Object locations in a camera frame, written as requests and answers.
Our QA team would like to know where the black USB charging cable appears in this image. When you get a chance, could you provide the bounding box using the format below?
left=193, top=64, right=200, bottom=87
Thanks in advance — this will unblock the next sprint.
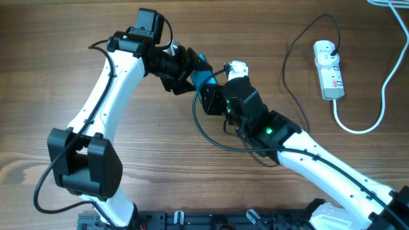
left=223, top=13, right=342, bottom=169

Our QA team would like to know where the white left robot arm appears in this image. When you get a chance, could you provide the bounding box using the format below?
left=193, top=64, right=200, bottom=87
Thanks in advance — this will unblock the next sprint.
left=47, top=8, right=211, bottom=229

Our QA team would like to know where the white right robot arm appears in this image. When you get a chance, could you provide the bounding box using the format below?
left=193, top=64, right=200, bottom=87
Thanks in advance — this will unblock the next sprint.
left=195, top=76, right=408, bottom=229

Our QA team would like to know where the white power strip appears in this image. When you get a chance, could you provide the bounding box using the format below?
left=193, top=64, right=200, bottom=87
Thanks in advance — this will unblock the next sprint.
left=313, top=40, right=344, bottom=101

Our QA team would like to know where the white power strip cord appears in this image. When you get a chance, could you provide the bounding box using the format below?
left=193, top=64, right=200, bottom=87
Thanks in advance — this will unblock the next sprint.
left=332, top=0, right=409, bottom=135

